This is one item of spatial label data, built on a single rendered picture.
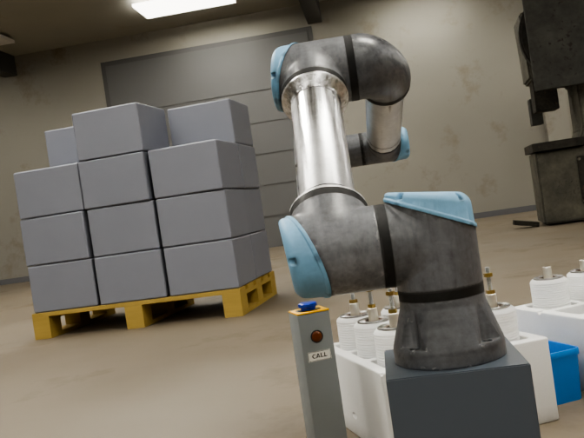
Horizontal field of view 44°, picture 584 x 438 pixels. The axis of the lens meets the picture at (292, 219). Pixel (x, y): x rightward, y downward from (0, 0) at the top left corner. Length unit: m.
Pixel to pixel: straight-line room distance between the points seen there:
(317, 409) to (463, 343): 0.64
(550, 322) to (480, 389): 0.99
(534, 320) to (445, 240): 1.05
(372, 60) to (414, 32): 9.35
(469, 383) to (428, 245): 0.18
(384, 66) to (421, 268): 0.45
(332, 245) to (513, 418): 0.31
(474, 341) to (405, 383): 0.10
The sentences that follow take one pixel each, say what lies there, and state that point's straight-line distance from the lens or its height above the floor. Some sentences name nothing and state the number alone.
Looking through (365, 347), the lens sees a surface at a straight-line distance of 1.65.
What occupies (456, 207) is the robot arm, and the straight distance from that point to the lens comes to 0.97.
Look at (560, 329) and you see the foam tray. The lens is 1.91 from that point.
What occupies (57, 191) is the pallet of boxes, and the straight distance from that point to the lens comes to 4.24.
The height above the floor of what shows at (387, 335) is 0.24.
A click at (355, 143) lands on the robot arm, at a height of 0.65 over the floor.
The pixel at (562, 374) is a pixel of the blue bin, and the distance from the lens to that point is 1.80.
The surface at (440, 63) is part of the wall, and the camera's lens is 10.56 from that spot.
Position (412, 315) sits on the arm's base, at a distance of 0.98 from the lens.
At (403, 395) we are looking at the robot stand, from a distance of 0.95.
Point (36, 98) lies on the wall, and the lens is 11.61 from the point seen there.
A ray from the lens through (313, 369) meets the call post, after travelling 1.53.
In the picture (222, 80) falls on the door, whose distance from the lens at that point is 10.67.
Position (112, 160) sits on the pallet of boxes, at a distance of 4.08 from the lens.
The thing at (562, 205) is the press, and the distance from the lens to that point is 7.31.
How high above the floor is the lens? 0.53
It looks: 1 degrees down
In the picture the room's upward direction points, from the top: 8 degrees counter-clockwise
